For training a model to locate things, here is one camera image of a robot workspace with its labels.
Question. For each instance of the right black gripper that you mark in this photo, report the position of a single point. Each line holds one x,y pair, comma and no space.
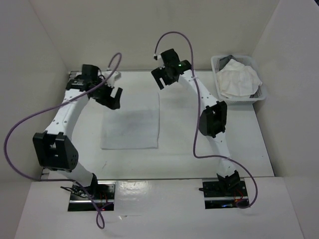
157,74

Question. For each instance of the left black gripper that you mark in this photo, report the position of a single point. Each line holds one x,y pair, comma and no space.
109,101

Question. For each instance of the white skirt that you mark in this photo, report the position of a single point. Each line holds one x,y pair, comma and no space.
237,80
135,125

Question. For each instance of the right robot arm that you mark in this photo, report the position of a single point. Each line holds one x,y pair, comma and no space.
211,119

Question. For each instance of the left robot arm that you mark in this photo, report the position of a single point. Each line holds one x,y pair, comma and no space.
54,148

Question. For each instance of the dark garment in basket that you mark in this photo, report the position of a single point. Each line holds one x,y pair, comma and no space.
225,60

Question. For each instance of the white plastic laundry basket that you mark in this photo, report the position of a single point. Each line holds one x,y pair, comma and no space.
261,93

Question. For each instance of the white skirt in basket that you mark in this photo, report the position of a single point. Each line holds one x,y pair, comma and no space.
237,80

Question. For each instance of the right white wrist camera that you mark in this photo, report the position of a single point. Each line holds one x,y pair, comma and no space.
157,57

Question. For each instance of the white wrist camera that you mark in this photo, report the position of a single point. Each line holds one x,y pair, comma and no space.
157,57
114,77

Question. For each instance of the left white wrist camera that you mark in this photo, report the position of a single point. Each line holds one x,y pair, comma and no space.
114,77

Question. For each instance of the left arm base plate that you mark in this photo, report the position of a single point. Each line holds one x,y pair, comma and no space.
80,202

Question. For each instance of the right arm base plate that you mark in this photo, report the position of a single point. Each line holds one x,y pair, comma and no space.
214,198

